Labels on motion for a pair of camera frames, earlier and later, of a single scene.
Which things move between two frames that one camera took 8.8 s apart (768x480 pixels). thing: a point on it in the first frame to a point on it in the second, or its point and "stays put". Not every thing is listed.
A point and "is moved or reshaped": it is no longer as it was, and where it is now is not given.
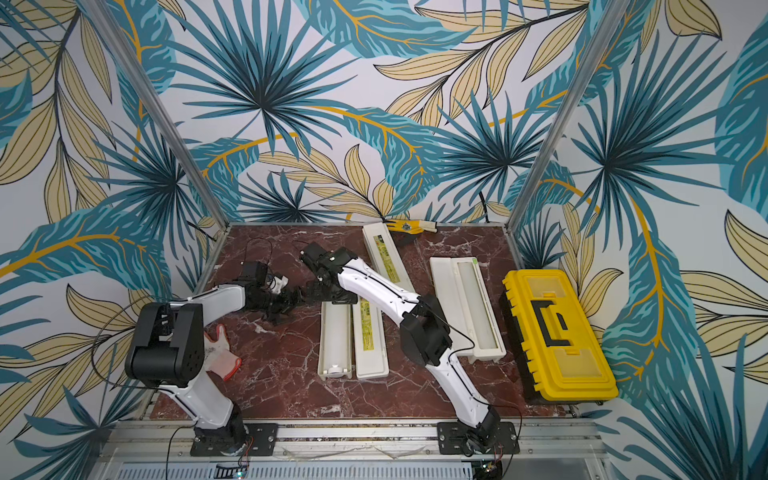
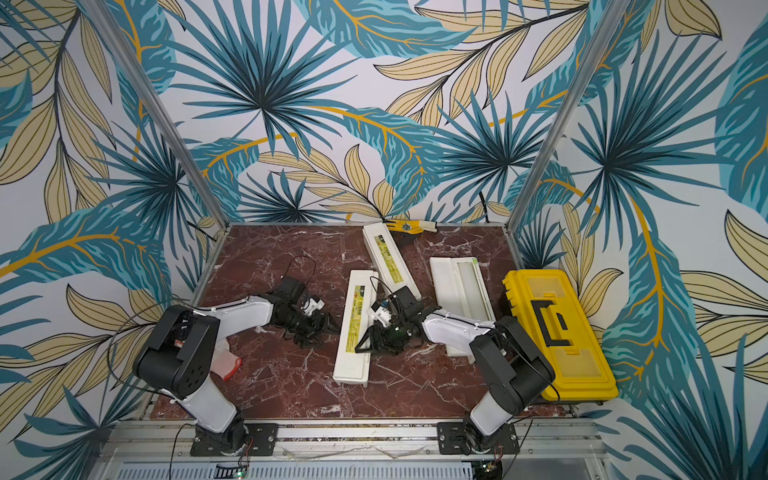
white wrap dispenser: [335, 341] is moved or reshaped
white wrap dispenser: [475, 326] stays put
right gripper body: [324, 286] to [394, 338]
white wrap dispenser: [384, 256] stays put
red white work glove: [218, 357] stays put
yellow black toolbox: [557, 353] stays put
